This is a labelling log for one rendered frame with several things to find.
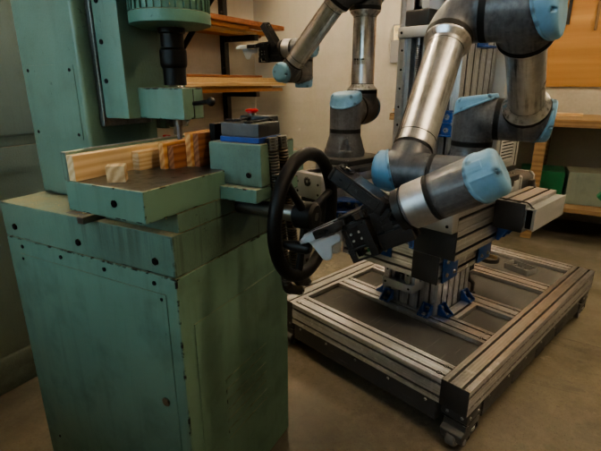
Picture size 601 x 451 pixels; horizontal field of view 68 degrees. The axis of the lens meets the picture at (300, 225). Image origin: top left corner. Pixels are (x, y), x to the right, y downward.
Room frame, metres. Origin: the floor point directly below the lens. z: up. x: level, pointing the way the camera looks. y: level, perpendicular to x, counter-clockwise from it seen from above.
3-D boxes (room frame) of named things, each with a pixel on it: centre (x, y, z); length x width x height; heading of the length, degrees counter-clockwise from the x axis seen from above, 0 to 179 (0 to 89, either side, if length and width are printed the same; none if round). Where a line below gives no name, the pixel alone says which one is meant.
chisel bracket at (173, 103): (1.08, 0.30, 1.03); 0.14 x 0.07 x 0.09; 62
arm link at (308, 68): (1.92, 0.00, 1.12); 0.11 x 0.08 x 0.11; 148
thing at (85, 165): (1.10, 0.30, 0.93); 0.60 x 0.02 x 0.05; 152
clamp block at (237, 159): (1.00, 0.11, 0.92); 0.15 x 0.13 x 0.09; 152
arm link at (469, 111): (1.32, -0.51, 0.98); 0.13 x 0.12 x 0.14; 58
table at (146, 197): (1.04, 0.18, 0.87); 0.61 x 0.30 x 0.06; 152
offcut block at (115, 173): (0.84, 0.35, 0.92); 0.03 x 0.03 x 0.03; 14
